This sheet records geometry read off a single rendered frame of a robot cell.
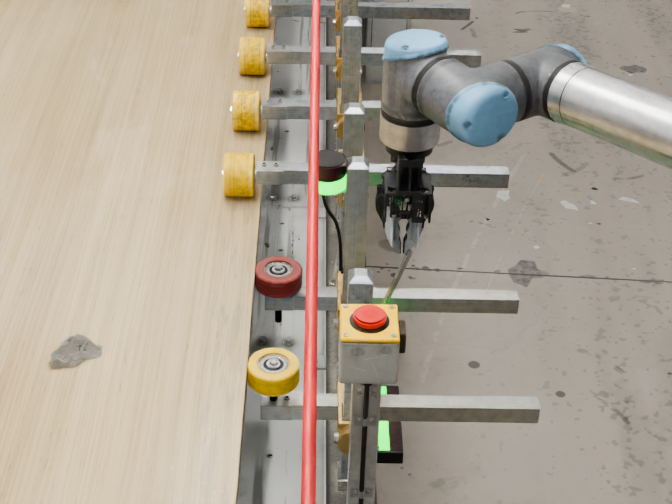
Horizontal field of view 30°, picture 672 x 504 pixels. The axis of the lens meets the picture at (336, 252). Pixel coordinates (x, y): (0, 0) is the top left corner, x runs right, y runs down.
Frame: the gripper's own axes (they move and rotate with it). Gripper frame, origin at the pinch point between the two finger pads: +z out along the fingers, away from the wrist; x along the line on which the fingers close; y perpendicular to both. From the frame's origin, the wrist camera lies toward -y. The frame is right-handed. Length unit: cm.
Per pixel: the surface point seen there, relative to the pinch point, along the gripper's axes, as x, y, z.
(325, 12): -12, -106, 7
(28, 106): -73, -65, 11
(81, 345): -49, 15, 9
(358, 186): -7.2, -1.6, -9.6
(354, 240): -7.5, -1.6, 0.6
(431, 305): 6.2, -5.8, 16.6
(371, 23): 6, -257, 77
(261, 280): -22.7, -4.4, 10.8
